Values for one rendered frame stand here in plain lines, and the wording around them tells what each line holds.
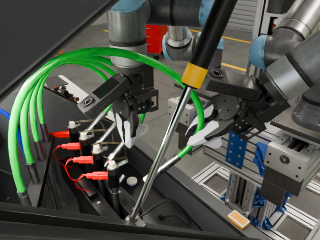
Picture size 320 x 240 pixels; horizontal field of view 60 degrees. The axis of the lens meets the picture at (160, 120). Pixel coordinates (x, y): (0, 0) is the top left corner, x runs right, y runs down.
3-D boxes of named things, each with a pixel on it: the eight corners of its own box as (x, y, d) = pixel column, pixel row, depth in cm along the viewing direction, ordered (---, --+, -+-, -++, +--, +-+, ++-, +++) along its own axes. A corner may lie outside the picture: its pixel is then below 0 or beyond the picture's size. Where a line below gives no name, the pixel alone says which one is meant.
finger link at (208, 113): (199, 145, 65) (233, 127, 60) (182, 134, 62) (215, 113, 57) (198, 135, 67) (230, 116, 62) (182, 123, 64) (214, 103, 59)
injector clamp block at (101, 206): (144, 244, 81) (142, 207, 74) (114, 265, 76) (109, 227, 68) (91, 181, 104) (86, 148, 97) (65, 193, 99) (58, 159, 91)
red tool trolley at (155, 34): (123, 57, 508) (119, 7, 465) (134, 50, 545) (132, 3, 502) (158, 61, 486) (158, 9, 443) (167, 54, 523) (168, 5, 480)
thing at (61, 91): (85, 103, 127) (83, 92, 125) (62, 110, 122) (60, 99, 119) (65, 87, 143) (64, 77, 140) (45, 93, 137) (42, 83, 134)
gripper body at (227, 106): (242, 145, 58) (296, 112, 52) (217, 125, 53) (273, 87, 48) (234, 119, 63) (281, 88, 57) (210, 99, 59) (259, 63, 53)
